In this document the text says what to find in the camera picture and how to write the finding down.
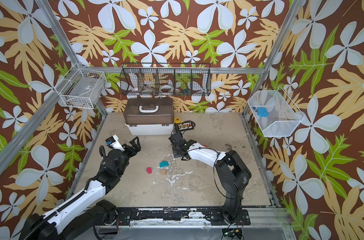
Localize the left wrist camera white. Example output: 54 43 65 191
106 135 124 152

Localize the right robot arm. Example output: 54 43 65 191
169 132 252 224

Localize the white wire basket right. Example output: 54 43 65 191
248 88 305 138

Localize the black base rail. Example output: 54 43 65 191
116 207 251 227

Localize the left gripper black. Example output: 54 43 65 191
117 136 141 177

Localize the blue object in basket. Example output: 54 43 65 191
256 107 269 118

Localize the black wire basket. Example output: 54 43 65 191
118 63 212 97

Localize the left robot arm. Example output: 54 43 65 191
19 136 141 240

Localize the white box brown lid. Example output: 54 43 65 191
124 98 174 136

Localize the white wire basket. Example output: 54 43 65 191
56 66 107 109
248 88 305 138

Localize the teal arch block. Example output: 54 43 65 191
159 161 169 168

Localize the yellow tape measure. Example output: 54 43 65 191
174 117 182 124

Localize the white wire basket left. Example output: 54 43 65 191
56 66 107 109

